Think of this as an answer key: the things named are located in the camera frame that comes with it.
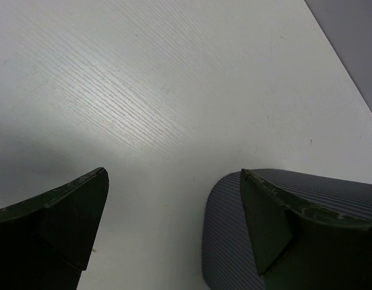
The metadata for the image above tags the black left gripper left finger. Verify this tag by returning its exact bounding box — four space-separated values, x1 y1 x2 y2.
0 167 109 289

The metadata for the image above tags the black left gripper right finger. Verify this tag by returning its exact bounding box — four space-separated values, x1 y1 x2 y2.
240 169 372 289

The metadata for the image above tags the grey mesh waste bin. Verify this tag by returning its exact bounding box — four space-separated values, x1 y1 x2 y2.
200 168 372 290

